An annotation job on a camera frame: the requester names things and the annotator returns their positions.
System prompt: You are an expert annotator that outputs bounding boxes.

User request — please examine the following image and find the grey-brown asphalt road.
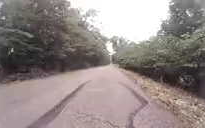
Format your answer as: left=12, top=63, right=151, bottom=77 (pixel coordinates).
left=0, top=64, right=188, bottom=128

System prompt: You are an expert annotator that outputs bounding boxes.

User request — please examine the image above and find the row of trees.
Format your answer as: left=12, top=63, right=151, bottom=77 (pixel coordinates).
left=109, top=0, right=205, bottom=98
left=0, top=0, right=112, bottom=81

